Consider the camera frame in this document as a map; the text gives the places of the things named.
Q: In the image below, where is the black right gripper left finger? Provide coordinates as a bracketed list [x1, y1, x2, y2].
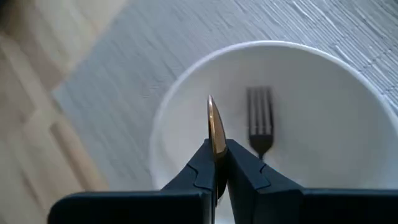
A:
[47, 138, 218, 224]

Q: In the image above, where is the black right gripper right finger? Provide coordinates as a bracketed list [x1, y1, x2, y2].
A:
[226, 138, 398, 224]

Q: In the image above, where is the metal fork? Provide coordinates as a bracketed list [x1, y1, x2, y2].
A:
[246, 86, 275, 161]

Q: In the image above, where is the gold metal spoon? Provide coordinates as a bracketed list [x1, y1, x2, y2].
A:
[206, 94, 228, 200]

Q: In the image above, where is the white bowl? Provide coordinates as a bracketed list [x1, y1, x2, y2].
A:
[148, 40, 398, 224]

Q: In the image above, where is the grey woven placemat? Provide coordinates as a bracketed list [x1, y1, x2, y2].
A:
[52, 0, 398, 192]

